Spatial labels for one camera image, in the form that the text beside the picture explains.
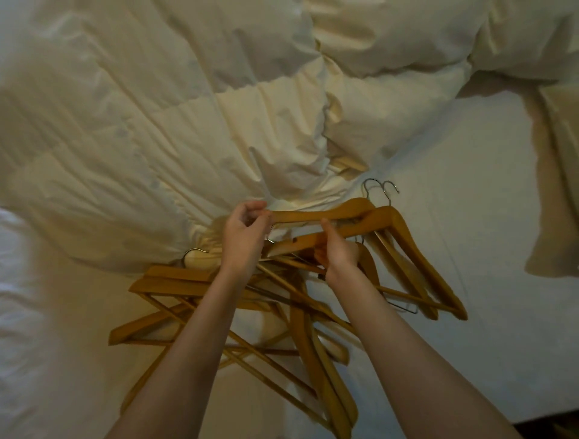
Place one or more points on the person's left hand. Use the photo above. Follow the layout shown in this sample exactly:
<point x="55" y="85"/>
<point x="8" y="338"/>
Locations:
<point x="242" y="248"/>

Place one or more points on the person's right hand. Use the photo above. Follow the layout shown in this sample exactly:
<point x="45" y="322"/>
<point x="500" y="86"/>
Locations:
<point x="343" y="262"/>

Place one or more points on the person's left thumb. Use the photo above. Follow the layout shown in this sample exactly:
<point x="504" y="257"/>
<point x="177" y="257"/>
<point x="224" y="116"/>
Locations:
<point x="264" y="224"/>

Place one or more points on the person's right fingers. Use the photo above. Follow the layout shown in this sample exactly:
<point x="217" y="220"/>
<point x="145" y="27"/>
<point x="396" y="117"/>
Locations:
<point x="329" y="233"/>

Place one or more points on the wooden clothes hanger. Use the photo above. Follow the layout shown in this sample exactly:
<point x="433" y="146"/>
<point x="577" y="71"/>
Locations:
<point x="407" y="237"/>
<point x="316" y="215"/>
<point x="350" y="163"/>

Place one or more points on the person's right forearm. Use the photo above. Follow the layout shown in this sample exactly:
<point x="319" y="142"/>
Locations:
<point x="407" y="371"/>

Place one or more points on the person's left forearm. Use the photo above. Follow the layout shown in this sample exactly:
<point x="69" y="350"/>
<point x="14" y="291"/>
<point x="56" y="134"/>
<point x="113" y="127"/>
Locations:
<point x="190" y="371"/>

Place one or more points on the pile of wooden hangers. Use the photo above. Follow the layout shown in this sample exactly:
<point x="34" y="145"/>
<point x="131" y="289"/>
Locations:
<point x="312" y="343"/>

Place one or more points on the white duvet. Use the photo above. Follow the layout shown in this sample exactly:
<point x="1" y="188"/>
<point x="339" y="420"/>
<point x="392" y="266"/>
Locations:
<point x="181" y="113"/>

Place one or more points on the white bed sheet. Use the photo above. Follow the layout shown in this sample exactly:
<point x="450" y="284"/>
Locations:
<point x="488" y="226"/>

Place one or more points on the white pillow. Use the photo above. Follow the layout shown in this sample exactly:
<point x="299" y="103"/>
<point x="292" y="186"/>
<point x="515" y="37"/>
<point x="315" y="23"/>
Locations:
<point x="561" y="181"/>
<point x="533" y="36"/>
<point x="398" y="31"/>

